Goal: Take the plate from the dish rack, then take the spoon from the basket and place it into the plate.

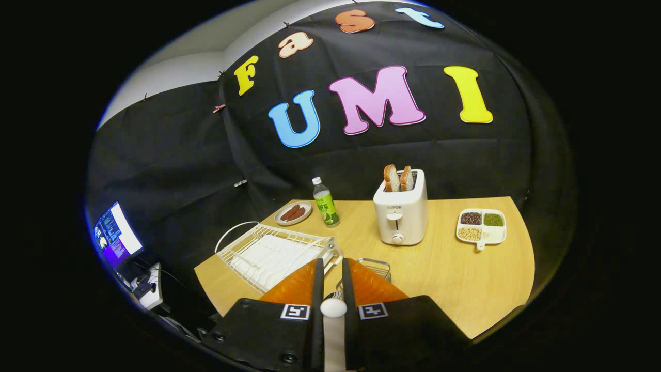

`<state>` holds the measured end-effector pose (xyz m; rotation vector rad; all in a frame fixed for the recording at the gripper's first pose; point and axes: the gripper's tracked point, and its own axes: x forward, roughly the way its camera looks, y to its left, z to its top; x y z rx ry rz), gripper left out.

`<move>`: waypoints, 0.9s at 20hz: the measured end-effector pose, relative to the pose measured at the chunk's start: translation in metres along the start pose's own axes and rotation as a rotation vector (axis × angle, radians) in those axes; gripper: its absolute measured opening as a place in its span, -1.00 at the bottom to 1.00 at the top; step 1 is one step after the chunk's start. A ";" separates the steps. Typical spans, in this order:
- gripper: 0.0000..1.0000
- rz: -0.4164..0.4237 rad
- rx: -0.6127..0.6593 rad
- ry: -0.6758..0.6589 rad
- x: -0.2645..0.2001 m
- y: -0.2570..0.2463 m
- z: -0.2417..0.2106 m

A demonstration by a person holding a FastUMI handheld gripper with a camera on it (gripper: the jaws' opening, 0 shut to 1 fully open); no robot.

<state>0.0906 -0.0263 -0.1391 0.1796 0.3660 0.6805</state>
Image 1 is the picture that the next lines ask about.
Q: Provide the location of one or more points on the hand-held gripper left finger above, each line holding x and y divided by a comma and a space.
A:
317, 336

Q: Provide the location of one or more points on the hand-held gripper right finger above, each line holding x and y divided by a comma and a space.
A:
350, 336

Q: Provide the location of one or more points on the white plate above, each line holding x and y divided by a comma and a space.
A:
334, 346

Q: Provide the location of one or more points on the small grey plate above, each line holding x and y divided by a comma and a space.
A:
304, 206

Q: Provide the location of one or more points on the white divided bean dish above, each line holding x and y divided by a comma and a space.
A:
494, 235

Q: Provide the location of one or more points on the white toaster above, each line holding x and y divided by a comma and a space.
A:
400, 217

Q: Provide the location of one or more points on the green tea bottle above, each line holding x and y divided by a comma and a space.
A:
326, 206

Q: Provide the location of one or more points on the toasted bread slice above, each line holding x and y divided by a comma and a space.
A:
407, 179
391, 179

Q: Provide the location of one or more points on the white desk device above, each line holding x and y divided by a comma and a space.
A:
152, 294

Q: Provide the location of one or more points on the computer monitor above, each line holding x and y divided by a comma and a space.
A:
119, 235

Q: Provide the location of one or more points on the black backdrop cloth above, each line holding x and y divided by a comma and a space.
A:
181, 155

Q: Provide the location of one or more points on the red clip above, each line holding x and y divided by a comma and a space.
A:
219, 108

